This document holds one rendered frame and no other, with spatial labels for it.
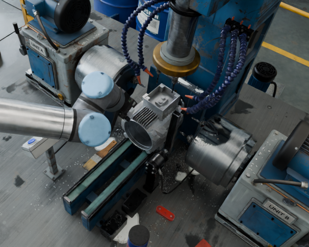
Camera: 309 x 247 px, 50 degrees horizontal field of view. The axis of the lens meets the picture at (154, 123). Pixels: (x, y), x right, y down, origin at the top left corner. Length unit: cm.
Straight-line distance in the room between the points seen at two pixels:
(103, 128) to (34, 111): 18
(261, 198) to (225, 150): 21
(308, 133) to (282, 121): 82
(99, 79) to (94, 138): 22
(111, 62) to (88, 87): 46
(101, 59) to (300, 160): 88
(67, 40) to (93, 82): 56
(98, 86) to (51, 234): 68
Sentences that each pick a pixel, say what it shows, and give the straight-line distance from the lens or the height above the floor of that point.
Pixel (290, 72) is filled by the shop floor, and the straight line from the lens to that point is 365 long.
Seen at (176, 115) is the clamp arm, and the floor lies 125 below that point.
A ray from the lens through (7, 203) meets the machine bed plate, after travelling 154.
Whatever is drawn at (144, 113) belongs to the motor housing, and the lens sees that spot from 137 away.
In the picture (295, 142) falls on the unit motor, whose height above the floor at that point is 135.
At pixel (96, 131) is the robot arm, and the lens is 89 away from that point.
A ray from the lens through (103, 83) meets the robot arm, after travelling 102.
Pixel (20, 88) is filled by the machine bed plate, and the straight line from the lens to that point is 191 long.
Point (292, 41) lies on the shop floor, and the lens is 407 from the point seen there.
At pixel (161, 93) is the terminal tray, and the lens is 143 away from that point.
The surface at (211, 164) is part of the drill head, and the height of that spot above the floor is 109.
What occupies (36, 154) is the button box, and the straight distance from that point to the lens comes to 132.
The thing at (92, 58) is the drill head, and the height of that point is 115.
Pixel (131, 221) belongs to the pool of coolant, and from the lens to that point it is 145.
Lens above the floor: 214
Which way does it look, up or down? 51 degrees down
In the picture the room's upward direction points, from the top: 11 degrees clockwise
